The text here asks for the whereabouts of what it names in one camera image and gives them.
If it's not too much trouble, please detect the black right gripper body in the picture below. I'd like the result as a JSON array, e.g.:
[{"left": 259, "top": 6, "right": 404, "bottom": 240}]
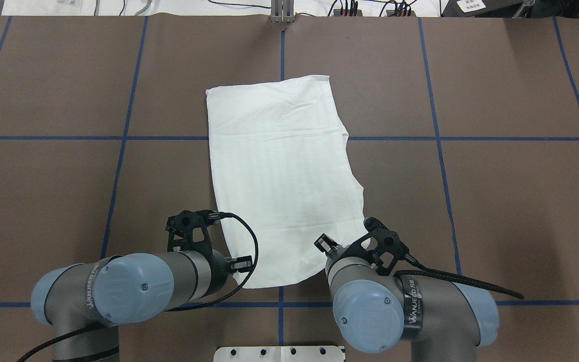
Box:
[{"left": 325, "top": 217, "right": 412, "bottom": 277}]

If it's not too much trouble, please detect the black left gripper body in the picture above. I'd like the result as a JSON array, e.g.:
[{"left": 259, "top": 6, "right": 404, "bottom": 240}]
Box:
[{"left": 166, "top": 210, "right": 230, "bottom": 282}]

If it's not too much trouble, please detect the white long-sleeve printed shirt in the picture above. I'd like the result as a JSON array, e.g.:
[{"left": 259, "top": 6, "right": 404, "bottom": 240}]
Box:
[{"left": 206, "top": 75, "right": 365, "bottom": 289}]

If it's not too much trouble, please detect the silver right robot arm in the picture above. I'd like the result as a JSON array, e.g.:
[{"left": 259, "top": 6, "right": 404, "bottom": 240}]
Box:
[{"left": 315, "top": 217, "right": 500, "bottom": 361}]

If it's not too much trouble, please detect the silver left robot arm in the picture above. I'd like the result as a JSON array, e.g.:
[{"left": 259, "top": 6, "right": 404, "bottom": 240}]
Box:
[{"left": 19, "top": 209, "right": 259, "bottom": 361}]

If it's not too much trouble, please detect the black power strip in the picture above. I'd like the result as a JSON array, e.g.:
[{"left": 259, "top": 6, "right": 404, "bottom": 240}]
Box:
[{"left": 328, "top": 1, "right": 416, "bottom": 18}]

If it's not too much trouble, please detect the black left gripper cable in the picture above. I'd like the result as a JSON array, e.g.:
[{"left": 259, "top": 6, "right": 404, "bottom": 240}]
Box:
[{"left": 17, "top": 212, "right": 260, "bottom": 362}]

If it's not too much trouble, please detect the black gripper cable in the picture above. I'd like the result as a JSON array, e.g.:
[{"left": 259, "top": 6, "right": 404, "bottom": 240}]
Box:
[
  {"left": 395, "top": 254, "right": 524, "bottom": 301},
  {"left": 17, "top": 212, "right": 260, "bottom": 362}
]

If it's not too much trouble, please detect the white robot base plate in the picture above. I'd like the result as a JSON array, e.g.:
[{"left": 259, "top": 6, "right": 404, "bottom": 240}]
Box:
[{"left": 213, "top": 345, "right": 347, "bottom": 361}]

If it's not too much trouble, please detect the aluminium frame post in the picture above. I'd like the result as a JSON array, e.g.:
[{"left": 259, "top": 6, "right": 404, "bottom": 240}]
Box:
[{"left": 270, "top": 0, "right": 296, "bottom": 23}]

